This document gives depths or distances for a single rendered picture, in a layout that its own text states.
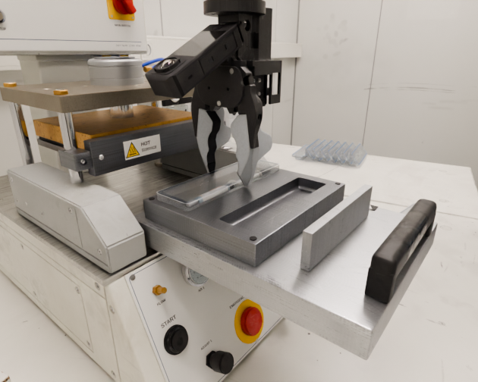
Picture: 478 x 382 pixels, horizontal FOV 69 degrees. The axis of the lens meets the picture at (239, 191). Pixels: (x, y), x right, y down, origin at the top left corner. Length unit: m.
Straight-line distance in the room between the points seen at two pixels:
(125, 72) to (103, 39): 0.19
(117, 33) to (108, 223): 0.44
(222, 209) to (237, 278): 0.08
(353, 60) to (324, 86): 0.29
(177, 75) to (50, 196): 0.22
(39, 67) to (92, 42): 0.10
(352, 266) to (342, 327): 0.07
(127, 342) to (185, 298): 0.08
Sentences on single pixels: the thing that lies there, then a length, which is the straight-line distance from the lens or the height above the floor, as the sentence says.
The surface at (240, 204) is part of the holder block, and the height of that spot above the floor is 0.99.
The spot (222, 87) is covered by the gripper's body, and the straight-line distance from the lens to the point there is 0.42.
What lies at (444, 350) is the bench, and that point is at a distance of 0.64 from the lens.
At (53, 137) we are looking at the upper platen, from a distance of 0.58.
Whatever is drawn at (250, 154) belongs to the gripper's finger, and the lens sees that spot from 0.42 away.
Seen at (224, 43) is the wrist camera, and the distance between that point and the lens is 0.40.
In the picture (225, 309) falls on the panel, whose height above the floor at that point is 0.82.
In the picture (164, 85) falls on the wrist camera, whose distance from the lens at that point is 0.36.
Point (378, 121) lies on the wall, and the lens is 2.92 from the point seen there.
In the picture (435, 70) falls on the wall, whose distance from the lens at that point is 2.86.
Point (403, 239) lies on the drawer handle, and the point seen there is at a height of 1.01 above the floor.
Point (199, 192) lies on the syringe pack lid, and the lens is 0.41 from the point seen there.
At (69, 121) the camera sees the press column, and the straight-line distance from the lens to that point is 0.47.
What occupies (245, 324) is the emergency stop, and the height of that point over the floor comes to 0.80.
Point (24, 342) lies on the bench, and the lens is 0.66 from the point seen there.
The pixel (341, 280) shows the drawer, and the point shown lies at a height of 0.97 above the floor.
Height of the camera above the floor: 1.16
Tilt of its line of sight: 22 degrees down
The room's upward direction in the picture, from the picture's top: straight up
